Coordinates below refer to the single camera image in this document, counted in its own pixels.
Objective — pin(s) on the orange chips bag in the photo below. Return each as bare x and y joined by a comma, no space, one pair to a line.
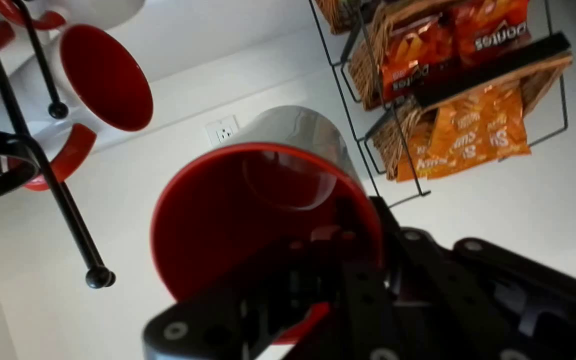
469,130

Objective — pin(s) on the white mug red inside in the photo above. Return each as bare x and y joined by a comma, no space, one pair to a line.
109,80
235,226
95,12

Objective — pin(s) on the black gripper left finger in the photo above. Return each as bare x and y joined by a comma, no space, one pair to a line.
268,313

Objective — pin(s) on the white wall outlet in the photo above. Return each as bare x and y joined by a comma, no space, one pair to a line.
224,130

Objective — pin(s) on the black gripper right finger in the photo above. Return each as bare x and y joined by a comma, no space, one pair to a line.
488,300

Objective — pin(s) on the red-orange Doritos bag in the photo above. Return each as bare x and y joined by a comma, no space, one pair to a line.
494,33
415,52

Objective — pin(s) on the black metal mug rack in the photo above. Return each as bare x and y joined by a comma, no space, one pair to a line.
65,207

